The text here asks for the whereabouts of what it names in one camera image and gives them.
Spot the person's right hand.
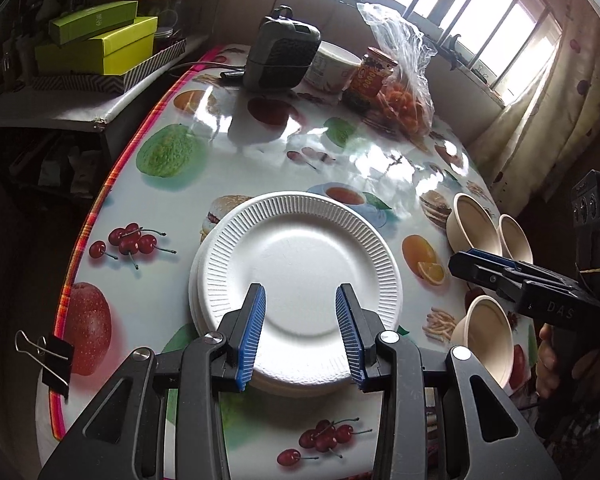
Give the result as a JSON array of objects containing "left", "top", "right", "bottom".
[{"left": 535, "top": 322, "right": 600, "bottom": 403}]

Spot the person's right forearm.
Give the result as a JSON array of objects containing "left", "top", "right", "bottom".
[{"left": 545, "top": 400, "right": 600, "bottom": 461}]

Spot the beige paper bowl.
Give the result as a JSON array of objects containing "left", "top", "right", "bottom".
[
  {"left": 446, "top": 192, "right": 503, "bottom": 261},
  {"left": 452, "top": 295, "right": 516, "bottom": 388},
  {"left": 497, "top": 214, "right": 535, "bottom": 265}
]

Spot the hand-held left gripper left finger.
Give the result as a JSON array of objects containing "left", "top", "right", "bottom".
[{"left": 37, "top": 282, "right": 268, "bottom": 480}]

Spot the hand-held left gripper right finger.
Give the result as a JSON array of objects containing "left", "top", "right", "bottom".
[{"left": 334, "top": 282, "right": 563, "bottom": 480}]

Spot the olive green flat box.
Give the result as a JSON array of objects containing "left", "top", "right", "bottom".
[{"left": 48, "top": 0, "right": 139, "bottom": 46}]

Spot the spotted cream curtain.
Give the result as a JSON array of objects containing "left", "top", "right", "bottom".
[{"left": 467, "top": 0, "right": 600, "bottom": 221}]

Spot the black fan cable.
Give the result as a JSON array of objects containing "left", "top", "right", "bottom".
[{"left": 170, "top": 60, "right": 248, "bottom": 81}]

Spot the white foam plate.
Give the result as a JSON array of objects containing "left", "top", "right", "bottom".
[
  {"left": 200, "top": 191, "right": 405, "bottom": 386},
  {"left": 188, "top": 247, "right": 356, "bottom": 399},
  {"left": 192, "top": 240, "right": 361, "bottom": 394}
]

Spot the lime green box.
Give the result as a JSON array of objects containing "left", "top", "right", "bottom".
[{"left": 34, "top": 16, "right": 159, "bottom": 76}]

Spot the clear plastic bag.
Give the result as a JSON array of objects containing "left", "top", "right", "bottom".
[{"left": 356, "top": 2, "right": 438, "bottom": 137}]

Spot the red label glass jar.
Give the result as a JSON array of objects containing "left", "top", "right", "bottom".
[{"left": 341, "top": 46, "right": 400, "bottom": 113}]

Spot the white side cabinet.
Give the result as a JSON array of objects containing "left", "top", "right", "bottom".
[{"left": 0, "top": 35, "right": 211, "bottom": 211}]

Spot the striped grey tray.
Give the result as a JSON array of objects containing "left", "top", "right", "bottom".
[{"left": 27, "top": 37, "right": 187, "bottom": 96}]

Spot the barred window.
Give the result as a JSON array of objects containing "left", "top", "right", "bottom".
[{"left": 290, "top": 0, "right": 566, "bottom": 106}]

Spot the white paper tub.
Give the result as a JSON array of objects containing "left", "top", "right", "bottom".
[{"left": 302, "top": 41, "right": 363, "bottom": 97}]

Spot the black binder clip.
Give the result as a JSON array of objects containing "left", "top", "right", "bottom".
[{"left": 14, "top": 330, "right": 76, "bottom": 401}]

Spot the pile of small oranges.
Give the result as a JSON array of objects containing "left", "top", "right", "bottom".
[{"left": 377, "top": 82, "right": 433, "bottom": 136}]

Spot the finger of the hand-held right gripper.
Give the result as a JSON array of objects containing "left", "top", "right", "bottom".
[
  {"left": 467, "top": 248, "right": 581, "bottom": 293},
  {"left": 448, "top": 252, "right": 528, "bottom": 306}
]

